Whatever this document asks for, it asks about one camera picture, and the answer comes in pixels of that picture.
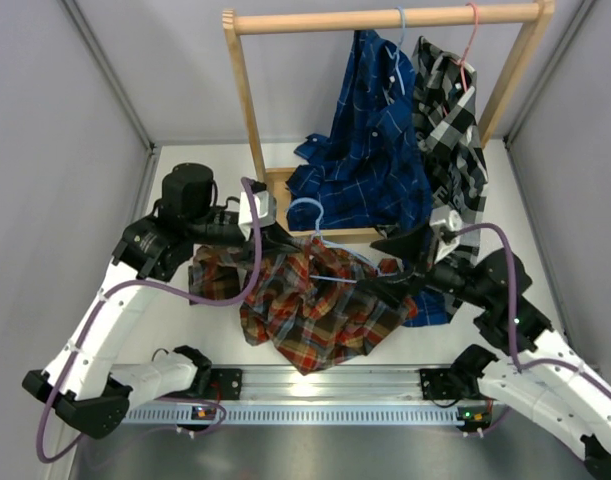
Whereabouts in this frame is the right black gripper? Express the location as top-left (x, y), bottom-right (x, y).
top-left (358, 217), bottom-right (495, 311)

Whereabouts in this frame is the light blue hanger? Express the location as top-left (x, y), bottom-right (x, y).
top-left (285, 197), bottom-right (399, 284)

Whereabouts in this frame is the red brown plaid shirt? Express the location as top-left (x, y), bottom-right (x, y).
top-left (187, 236), bottom-right (419, 375)

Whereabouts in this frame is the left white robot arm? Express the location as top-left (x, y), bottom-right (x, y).
top-left (22, 163), bottom-right (291, 439)

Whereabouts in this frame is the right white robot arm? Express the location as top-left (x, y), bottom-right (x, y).
top-left (358, 220), bottom-right (611, 479)

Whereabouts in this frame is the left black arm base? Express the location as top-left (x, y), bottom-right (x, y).
top-left (154, 344), bottom-right (244, 437)

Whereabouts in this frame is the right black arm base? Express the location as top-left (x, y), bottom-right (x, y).
top-left (419, 345), bottom-right (510, 438)

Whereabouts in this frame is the blue plaid shirt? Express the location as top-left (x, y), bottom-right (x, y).
top-left (286, 28), bottom-right (449, 327)

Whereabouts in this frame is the black white plaid shirt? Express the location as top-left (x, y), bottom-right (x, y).
top-left (409, 34), bottom-right (490, 316)

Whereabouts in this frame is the blue hanger with shirt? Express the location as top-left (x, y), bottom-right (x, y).
top-left (388, 6), bottom-right (407, 96)

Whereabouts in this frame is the wooden clothes rack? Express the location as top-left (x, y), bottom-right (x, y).
top-left (222, 1), bottom-right (555, 227)

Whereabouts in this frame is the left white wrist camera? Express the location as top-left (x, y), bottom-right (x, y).
top-left (238, 191), bottom-right (277, 240)

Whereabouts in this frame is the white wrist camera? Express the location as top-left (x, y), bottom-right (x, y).
top-left (429, 205), bottom-right (463, 264)
top-left (238, 191), bottom-right (277, 240)

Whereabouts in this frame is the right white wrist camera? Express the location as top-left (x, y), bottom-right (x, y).
top-left (429, 205), bottom-right (463, 264)

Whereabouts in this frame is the aluminium mounting rail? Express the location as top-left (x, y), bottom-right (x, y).
top-left (124, 365), bottom-right (485, 428)

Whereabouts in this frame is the pink wire hanger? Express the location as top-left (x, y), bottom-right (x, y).
top-left (448, 1), bottom-right (480, 93)

